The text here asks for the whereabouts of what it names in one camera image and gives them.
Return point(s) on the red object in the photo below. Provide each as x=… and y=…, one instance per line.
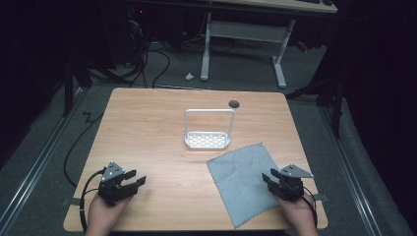
x=302, y=46

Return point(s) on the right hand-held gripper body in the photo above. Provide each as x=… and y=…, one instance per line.
x=290, y=187

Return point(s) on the black stand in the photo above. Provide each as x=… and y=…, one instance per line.
x=68, y=85
x=337, y=108

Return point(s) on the white-legged desk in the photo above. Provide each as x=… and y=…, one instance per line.
x=246, y=31

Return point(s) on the grey cloth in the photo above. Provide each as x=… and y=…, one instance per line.
x=241, y=187

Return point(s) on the dark round table grommet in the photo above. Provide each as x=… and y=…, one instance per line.
x=234, y=104

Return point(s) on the person's right hand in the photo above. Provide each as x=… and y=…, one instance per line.
x=298, y=214

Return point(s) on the grey tape tab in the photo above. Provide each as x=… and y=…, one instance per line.
x=70, y=201
x=320, y=197

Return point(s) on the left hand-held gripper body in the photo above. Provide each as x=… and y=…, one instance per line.
x=111, y=190

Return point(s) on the metal floor rail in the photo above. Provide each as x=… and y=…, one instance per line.
x=32, y=177
x=352, y=177

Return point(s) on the person's left hand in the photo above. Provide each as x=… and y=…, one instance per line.
x=105, y=214

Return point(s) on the crumpled white paper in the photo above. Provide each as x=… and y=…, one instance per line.
x=189, y=76

